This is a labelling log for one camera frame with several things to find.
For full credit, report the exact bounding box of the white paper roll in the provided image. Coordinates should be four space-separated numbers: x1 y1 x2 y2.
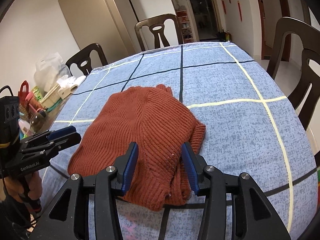
72 75 86 87

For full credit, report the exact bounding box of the dark wooden chair far left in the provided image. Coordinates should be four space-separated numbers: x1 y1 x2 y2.
66 43 108 76

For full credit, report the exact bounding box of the shoe rack with shoes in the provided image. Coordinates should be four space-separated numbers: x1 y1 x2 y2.
176 6 194 43

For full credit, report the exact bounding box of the cream woven basket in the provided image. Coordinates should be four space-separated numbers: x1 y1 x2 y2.
40 83 61 109

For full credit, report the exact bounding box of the green snack packet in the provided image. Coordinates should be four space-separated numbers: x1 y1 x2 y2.
31 86 43 101

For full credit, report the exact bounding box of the dark wooden chair far centre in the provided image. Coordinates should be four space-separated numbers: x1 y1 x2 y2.
135 14 183 51

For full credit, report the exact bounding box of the dark wooden chair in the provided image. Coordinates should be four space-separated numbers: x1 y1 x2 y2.
66 43 108 76
266 16 320 131
135 14 183 51

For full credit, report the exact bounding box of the red gift bag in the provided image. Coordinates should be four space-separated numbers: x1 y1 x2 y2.
18 80 29 107

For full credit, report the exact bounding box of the teal mat under basket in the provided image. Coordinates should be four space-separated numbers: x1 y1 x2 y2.
46 98 62 113

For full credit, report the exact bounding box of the dark wooden chair right side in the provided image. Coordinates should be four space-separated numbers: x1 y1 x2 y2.
266 16 320 131

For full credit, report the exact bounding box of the rust red knit sweater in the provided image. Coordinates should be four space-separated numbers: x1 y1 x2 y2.
68 84 206 211

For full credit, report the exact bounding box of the pink tumbler cup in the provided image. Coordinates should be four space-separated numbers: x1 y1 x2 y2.
25 92 43 115

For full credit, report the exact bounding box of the person's left hand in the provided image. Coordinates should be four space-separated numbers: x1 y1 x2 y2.
4 171 42 203

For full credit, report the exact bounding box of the white plastic bag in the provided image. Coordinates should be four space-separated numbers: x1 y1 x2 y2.
34 52 71 94

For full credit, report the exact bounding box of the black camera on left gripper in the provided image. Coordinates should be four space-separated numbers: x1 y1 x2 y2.
1 96 20 167

